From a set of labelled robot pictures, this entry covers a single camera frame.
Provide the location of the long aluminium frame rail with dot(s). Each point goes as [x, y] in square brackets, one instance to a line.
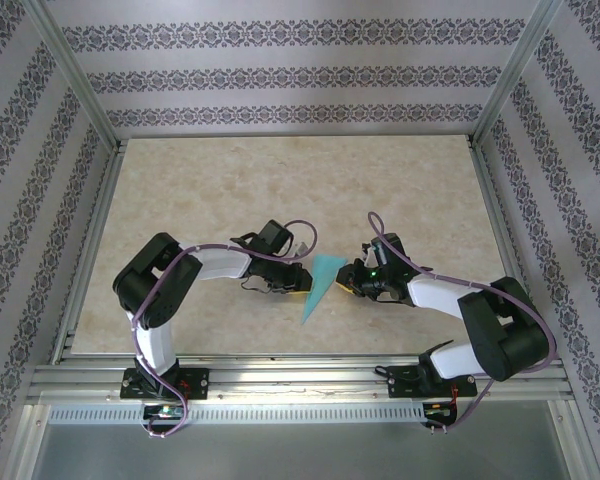
[300, 380]

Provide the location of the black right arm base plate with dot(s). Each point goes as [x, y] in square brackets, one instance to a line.
[405, 382]

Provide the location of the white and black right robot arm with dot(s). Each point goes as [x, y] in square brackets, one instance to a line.
[432, 295]

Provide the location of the grey metal shelf panel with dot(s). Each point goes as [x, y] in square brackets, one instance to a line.
[300, 450]

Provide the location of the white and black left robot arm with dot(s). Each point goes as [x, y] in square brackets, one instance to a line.
[220, 262]

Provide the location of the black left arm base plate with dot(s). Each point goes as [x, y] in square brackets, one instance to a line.
[197, 382]

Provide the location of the turquoise cloth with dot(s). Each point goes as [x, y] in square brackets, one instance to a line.
[322, 280]

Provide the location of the small circuit board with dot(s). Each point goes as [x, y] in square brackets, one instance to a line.
[165, 411]
[437, 411]

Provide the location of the aluminium side rail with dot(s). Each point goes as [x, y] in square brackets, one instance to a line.
[100, 210]
[495, 210]

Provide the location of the aluminium frame post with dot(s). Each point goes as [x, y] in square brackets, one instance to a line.
[517, 70]
[70, 70]

